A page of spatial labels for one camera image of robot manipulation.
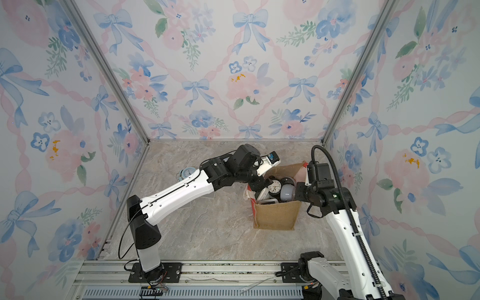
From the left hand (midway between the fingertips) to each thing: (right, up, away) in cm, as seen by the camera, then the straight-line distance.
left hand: (269, 173), depth 71 cm
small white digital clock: (-1, -11, +13) cm, 16 cm away
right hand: (+14, -6, +2) cm, 16 cm away
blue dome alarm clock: (+10, -10, +12) cm, 18 cm away
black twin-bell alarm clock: (+5, -8, +16) cm, 19 cm away
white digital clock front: (+1, -13, +11) cm, 17 cm away
